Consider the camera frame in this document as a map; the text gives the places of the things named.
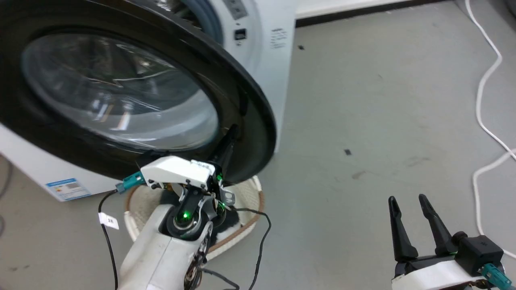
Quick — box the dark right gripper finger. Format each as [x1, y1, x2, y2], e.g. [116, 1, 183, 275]
[418, 194, 459, 257]
[388, 196, 419, 263]

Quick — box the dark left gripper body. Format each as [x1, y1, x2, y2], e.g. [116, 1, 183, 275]
[202, 162, 237, 213]

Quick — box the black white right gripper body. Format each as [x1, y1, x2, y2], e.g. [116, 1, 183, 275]
[392, 249, 507, 290]

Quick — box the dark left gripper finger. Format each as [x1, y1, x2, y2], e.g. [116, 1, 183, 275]
[210, 125, 239, 178]

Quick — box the black round glass washer door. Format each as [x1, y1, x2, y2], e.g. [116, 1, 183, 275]
[0, 0, 278, 186]

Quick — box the white washing machine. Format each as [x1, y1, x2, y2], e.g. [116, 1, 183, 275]
[0, 0, 298, 202]

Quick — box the white woven laundry basket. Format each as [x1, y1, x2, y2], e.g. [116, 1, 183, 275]
[124, 176, 265, 261]

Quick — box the black and white cloth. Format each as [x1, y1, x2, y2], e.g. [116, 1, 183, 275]
[208, 203, 244, 244]

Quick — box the printed text sticker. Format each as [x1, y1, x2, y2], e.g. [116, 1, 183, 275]
[269, 27, 289, 50]

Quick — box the blue energy label sticker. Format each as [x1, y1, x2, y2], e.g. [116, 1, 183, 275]
[45, 178, 92, 201]

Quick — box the thin black looping cable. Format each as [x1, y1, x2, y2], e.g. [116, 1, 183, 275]
[200, 207, 272, 290]

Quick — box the teal right camera connector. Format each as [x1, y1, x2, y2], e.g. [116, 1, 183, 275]
[480, 263, 513, 290]

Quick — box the teal camera connector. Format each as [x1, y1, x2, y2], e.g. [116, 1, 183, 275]
[116, 172, 144, 194]
[480, 263, 513, 290]

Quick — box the teal left camera connector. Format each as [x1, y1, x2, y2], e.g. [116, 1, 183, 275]
[116, 172, 144, 194]

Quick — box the white paper cable tag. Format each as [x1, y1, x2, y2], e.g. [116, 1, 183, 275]
[98, 212, 120, 230]

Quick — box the thin black cable with tag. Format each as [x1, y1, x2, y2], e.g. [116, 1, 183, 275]
[98, 189, 120, 290]

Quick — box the white floor cable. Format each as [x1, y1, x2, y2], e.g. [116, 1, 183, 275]
[464, 0, 516, 259]

